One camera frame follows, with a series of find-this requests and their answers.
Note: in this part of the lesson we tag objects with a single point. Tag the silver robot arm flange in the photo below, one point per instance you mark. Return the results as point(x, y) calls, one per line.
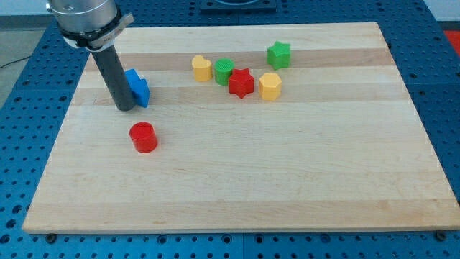
point(90, 24)

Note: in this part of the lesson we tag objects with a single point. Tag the yellow hexagon block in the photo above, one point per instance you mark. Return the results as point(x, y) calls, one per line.
point(270, 86)

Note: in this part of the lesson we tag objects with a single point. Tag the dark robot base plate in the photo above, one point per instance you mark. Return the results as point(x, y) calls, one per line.
point(214, 6)

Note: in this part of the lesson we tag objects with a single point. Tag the blue arrow block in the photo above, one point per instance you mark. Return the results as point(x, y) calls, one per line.
point(139, 88)

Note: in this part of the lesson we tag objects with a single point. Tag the green cylinder block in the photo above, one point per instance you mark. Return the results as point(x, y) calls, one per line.
point(223, 69)

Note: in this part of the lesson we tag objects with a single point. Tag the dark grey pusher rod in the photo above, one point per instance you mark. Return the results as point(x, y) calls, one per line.
point(113, 74)

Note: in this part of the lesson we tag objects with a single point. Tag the green star block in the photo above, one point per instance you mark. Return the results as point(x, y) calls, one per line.
point(279, 55)

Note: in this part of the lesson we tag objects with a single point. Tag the red star block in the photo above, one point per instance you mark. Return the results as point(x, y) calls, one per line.
point(241, 82)

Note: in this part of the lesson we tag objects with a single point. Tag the light wooden board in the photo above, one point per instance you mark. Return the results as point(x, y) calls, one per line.
point(342, 149)

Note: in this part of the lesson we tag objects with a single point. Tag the red cylinder block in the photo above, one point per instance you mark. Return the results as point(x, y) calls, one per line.
point(143, 137)

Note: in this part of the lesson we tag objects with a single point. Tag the yellow heart block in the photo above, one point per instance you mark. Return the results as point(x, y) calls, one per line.
point(202, 68)

